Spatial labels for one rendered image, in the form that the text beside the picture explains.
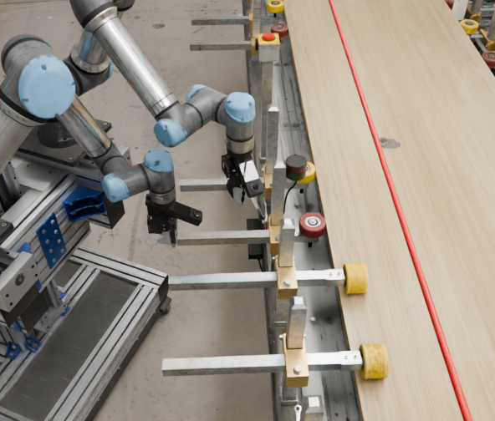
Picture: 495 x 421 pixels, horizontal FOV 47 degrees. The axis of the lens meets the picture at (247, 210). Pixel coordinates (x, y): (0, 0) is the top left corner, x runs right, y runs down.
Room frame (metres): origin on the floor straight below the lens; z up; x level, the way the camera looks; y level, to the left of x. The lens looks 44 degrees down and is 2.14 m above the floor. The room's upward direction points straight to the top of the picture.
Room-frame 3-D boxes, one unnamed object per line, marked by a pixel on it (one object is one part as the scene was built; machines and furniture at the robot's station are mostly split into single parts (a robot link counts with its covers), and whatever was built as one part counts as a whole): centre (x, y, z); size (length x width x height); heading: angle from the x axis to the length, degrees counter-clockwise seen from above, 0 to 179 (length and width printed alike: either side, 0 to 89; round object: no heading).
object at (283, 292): (0.98, -0.10, 0.95); 0.13 x 0.06 x 0.05; 2
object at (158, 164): (1.20, 0.24, 1.12); 0.09 x 0.08 x 0.11; 122
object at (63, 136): (1.48, 0.59, 1.09); 0.15 x 0.15 x 0.10
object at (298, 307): (0.75, -0.11, 0.89); 0.03 x 0.03 x 0.48; 2
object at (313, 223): (1.22, -0.20, 0.85); 0.08 x 0.08 x 0.11
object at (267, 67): (1.76, -0.07, 0.93); 0.05 x 0.05 x 0.45; 2
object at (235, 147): (1.23, 0.02, 1.20); 0.08 x 0.08 x 0.05
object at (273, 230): (1.23, -0.09, 0.85); 0.13 x 0.06 x 0.05; 2
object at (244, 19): (2.71, 0.06, 0.82); 0.43 x 0.03 x 0.04; 92
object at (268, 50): (1.76, -0.07, 1.18); 0.07 x 0.07 x 0.08; 2
